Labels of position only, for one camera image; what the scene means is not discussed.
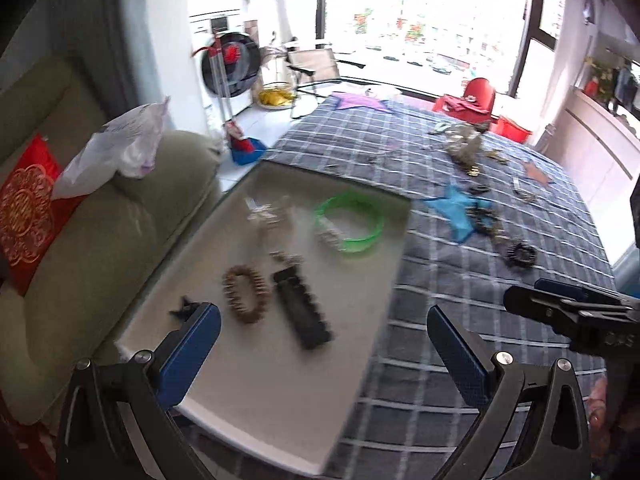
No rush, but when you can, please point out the small black claw clip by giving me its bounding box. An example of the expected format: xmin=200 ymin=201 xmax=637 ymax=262
xmin=169 ymin=296 xmax=200 ymax=322

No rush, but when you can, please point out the black spiral hair tie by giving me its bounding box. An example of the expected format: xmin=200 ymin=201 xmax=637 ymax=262
xmin=504 ymin=242 xmax=539 ymax=270

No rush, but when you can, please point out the brown spiral hair tie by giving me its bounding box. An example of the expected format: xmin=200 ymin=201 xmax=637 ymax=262
xmin=220 ymin=263 xmax=272 ymax=325

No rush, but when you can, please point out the black rectangular hair clip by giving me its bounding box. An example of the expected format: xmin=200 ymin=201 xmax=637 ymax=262
xmin=271 ymin=266 xmax=333 ymax=350

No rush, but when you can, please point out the dark slim hair clip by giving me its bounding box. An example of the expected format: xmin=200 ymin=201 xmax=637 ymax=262
xmin=468 ymin=183 xmax=490 ymax=196

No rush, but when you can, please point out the white jewelry tray box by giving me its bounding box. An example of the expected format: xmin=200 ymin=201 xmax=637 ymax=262
xmin=116 ymin=162 xmax=410 ymax=477

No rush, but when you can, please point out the grey checked bedspread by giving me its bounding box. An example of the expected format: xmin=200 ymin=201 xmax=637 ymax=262
xmin=268 ymin=99 xmax=614 ymax=479

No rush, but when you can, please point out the white bow hair clip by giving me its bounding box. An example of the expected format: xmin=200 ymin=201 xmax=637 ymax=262
xmin=244 ymin=195 xmax=290 ymax=226

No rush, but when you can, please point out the gold filigree hair clip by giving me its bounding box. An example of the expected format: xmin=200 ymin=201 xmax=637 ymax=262
xmin=466 ymin=165 xmax=480 ymax=178

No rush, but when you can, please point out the red embroidered cushion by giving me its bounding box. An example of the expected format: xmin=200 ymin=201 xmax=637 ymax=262
xmin=1 ymin=134 xmax=84 ymax=295

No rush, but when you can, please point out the red bucket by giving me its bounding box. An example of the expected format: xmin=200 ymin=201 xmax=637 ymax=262
xmin=491 ymin=116 xmax=532 ymax=144

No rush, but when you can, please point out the cream polka dot scrunchie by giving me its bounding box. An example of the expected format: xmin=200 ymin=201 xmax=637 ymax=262
xmin=442 ymin=124 xmax=483 ymax=171

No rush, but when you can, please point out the white plastic bag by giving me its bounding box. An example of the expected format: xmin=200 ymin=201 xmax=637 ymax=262
xmin=52 ymin=96 xmax=170 ymax=200

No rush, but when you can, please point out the red plastic chair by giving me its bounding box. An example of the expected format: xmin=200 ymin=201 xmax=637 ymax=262
xmin=432 ymin=77 xmax=496 ymax=124

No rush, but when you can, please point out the white washing machine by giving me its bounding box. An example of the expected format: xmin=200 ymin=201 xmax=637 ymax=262
xmin=189 ymin=9 xmax=260 ymax=129

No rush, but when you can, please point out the folding beige chair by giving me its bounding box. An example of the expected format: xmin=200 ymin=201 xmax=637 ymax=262
xmin=286 ymin=48 xmax=366 ymax=84

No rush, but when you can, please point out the green bangle bracelet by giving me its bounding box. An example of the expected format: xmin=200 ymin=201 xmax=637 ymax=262
xmin=313 ymin=192 xmax=386 ymax=255

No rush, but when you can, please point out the beige wall cabinet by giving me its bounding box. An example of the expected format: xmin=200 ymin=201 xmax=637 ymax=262
xmin=547 ymin=89 xmax=639 ymax=247

